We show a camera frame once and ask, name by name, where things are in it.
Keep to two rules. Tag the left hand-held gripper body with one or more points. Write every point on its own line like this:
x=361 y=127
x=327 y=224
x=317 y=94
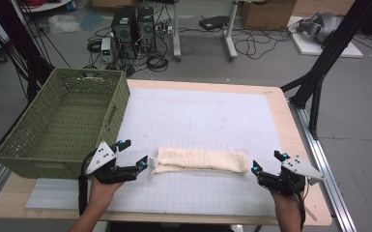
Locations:
x=101 y=157

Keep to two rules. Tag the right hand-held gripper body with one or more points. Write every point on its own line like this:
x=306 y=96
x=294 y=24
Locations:
x=298 y=167

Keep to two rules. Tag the cream towel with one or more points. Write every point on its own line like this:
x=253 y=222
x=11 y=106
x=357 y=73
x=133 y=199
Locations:
x=199 y=159

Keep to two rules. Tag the person's left hand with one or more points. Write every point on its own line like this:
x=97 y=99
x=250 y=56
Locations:
x=104 y=191

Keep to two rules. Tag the person's right hand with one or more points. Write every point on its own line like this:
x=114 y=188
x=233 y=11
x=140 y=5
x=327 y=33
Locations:
x=285 y=201

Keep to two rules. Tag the green woven basket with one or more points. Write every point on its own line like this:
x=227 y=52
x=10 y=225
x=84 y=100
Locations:
x=64 y=122

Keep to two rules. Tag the white grid mat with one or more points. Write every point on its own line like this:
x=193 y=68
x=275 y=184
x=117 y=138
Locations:
x=190 y=112

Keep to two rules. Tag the white power supply box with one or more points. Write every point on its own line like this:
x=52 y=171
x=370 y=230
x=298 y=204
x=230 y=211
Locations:
x=107 y=50

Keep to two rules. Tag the large black computer tower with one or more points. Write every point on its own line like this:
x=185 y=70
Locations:
x=124 y=32

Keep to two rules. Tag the white floor board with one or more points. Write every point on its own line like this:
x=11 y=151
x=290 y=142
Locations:
x=328 y=48

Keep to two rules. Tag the slim black computer tower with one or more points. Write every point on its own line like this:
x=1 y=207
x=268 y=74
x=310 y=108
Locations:
x=146 y=29

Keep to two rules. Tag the white desk leg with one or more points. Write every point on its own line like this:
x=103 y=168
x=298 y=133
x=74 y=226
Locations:
x=176 y=32
x=230 y=35

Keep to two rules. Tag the blue sheet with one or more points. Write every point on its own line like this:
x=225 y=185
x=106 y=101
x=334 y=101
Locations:
x=91 y=21

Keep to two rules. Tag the clear plastic bag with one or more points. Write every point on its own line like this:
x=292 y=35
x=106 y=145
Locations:
x=62 y=24

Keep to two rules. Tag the grey rounded device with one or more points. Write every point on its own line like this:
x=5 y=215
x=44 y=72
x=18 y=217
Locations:
x=322 y=25

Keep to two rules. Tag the brown cardboard box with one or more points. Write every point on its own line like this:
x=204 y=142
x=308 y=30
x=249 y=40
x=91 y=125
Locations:
x=267 y=14

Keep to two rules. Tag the black flat device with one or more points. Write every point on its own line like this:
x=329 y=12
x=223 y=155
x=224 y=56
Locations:
x=213 y=22

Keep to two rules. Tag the white round table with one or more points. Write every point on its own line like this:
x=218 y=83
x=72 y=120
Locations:
x=45 y=5

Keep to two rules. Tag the black metal stand frame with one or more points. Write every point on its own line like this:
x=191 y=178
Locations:
x=327 y=54
x=19 y=42

